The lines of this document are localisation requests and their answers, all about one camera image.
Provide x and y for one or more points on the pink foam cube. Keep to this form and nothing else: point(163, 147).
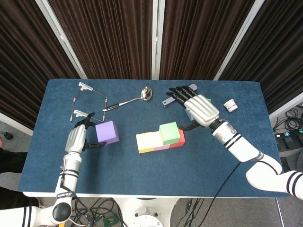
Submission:
point(158, 140)

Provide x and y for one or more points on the small green box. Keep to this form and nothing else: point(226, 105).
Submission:
point(110, 221)

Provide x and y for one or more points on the green printed packet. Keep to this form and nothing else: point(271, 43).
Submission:
point(208, 100)

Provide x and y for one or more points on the white partition post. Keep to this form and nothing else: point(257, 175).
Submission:
point(158, 35)
point(240, 35)
point(60, 35)
point(286, 110)
point(14, 123)

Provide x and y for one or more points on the blue velvet table cloth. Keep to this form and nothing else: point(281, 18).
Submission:
point(151, 175)

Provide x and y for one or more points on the grey plastic spatula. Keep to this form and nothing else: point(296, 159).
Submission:
point(166, 101)

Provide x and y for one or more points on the small black floor object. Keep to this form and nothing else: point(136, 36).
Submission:
point(8, 136)

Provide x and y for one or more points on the person in black clothing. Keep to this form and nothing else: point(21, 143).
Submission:
point(11, 163)

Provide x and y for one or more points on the green foam cube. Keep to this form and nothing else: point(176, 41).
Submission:
point(169, 132)

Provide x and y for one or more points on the red foam cube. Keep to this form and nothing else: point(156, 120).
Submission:
point(181, 139)

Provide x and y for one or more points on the black power adapters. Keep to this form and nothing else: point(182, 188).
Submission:
point(287, 140)

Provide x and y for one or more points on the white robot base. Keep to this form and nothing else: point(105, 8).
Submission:
point(146, 202)

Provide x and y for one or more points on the brown pleated curtain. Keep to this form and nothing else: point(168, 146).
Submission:
point(23, 59)
point(279, 47)
point(106, 35)
point(201, 35)

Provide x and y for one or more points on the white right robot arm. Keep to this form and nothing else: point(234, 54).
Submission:
point(241, 146)

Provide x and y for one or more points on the white table frame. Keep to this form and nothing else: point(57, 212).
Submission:
point(142, 194)

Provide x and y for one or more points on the light blue foam cube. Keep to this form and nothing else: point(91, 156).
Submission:
point(190, 114)

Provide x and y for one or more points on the purple foam cube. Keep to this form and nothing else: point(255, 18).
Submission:
point(106, 131)

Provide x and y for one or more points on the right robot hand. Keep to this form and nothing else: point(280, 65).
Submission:
point(201, 110)

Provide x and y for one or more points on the yellow pink block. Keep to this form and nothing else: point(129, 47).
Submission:
point(145, 142)

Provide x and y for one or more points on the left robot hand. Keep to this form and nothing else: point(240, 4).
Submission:
point(75, 139)

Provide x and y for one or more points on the small white jar red label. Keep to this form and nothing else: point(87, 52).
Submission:
point(230, 106)

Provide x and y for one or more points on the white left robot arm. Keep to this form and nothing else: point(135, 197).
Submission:
point(68, 175)

